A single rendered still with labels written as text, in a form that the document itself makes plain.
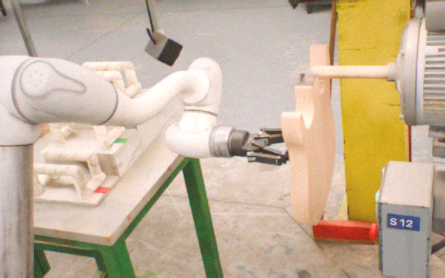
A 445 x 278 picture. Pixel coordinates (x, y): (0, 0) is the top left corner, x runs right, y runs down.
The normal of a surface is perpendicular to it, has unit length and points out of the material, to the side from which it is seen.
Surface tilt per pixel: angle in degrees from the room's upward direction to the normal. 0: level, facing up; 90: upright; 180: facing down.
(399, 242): 90
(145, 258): 0
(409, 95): 93
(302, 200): 87
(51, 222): 0
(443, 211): 0
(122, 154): 90
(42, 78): 52
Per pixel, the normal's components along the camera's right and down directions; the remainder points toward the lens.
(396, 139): -0.37, 0.49
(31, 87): -0.21, -0.22
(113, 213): -0.15, -0.87
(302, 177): -0.38, 0.13
